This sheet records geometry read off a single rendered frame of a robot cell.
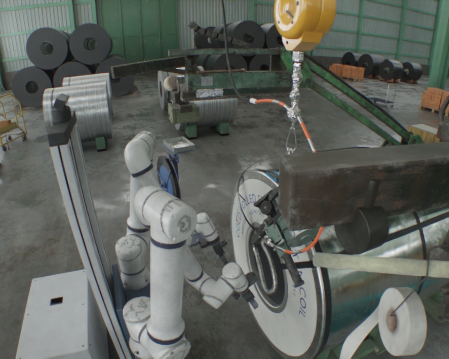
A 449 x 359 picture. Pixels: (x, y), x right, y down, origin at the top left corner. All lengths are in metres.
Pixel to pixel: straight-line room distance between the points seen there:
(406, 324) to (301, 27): 0.81
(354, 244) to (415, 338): 0.45
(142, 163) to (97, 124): 4.69
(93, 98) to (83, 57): 6.24
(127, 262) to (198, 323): 1.02
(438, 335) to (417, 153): 2.65
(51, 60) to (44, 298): 11.13
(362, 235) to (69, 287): 1.64
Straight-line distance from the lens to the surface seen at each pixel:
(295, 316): 1.63
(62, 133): 1.01
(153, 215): 0.90
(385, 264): 0.68
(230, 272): 1.34
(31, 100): 12.76
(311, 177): 0.27
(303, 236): 1.12
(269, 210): 1.24
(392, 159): 0.31
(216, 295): 1.34
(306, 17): 0.91
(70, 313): 1.66
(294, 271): 1.14
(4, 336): 2.96
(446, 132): 0.63
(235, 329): 2.47
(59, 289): 1.81
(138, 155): 1.41
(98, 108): 6.00
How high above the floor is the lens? 2.02
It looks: 26 degrees down
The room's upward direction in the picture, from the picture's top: straight up
